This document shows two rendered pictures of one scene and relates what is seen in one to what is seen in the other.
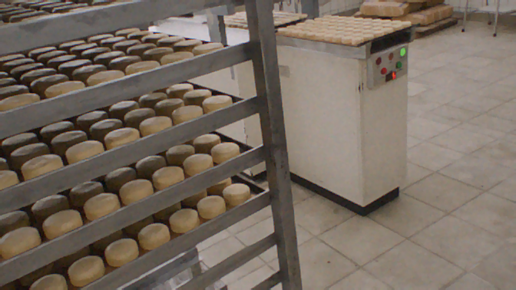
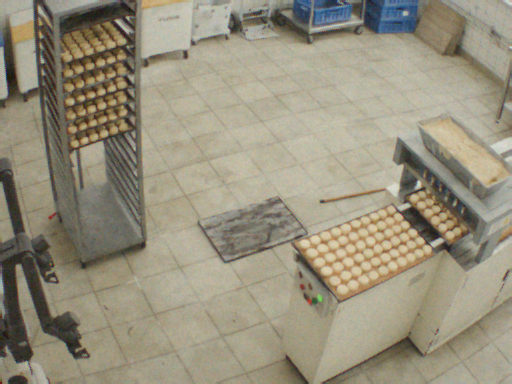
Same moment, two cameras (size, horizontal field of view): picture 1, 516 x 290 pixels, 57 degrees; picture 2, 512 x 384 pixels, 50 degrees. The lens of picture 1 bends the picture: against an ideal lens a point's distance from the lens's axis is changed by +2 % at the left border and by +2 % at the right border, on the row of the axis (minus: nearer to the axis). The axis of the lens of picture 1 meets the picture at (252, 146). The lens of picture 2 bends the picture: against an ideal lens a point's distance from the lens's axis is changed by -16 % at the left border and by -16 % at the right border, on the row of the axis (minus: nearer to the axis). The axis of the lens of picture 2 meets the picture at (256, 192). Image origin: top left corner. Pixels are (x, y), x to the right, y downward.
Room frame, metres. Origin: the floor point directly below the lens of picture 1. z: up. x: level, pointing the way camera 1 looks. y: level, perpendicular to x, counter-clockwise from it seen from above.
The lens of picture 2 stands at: (1.74, -2.51, 2.90)
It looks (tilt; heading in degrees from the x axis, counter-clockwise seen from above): 40 degrees down; 90
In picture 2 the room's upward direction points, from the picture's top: 5 degrees clockwise
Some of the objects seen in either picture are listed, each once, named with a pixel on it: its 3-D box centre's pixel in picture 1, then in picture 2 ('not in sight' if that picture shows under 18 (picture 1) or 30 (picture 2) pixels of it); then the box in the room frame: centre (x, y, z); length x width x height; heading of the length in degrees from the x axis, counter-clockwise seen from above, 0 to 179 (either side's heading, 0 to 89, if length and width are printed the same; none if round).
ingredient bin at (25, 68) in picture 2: not in sight; (37, 51); (-0.44, 2.25, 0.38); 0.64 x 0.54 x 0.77; 121
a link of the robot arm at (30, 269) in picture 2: not in sight; (36, 289); (1.04, -1.34, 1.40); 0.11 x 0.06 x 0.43; 120
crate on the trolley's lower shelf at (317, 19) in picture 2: not in sight; (322, 8); (2.33, 3.74, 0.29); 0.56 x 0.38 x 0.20; 38
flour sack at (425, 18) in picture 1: (424, 14); not in sight; (5.74, -2.28, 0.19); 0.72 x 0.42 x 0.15; 125
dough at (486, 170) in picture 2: not in sight; (466, 153); (2.77, -0.18, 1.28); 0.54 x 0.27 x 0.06; 123
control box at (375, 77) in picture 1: (388, 65); (312, 290); (2.04, -0.65, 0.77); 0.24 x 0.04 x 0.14; 123
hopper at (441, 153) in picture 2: not in sight; (464, 157); (2.77, -0.18, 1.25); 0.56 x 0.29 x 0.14; 123
